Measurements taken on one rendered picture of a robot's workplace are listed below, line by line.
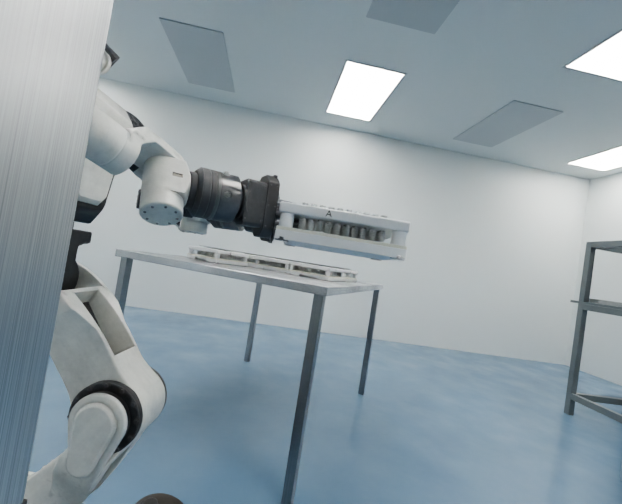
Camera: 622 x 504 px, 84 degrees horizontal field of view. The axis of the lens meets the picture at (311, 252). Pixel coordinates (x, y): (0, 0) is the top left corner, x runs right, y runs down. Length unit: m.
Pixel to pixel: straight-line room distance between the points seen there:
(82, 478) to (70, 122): 0.76
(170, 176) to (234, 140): 4.49
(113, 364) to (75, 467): 0.19
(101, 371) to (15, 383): 0.64
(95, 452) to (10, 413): 0.64
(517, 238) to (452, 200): 1.18
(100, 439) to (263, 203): 0.54
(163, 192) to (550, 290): 6.19
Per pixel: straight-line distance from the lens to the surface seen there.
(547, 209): 6.46
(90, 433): 0.84
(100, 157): 0.56
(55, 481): 0.95
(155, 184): 0.60
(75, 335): 0.86
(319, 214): 0.64
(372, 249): 0.65
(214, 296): 4.90
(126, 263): 1.92
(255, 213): 0.65
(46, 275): 0.21
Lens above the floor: 0.94
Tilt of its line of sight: 2 degrees up
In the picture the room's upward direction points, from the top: 9 degrees clockwise
